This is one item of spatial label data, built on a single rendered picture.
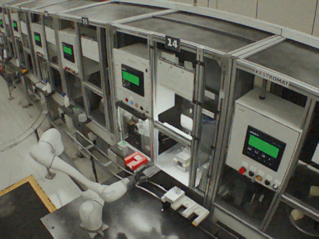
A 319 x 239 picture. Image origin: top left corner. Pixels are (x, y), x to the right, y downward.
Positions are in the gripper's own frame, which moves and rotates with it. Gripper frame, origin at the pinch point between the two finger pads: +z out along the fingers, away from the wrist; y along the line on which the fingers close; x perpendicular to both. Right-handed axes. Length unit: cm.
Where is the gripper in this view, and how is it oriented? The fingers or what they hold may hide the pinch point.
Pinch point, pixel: (150, 168)
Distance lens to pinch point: 204.9
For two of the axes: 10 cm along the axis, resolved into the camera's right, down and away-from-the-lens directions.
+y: -0.1, -8.3, -5.5
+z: 7.1, -3.9, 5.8
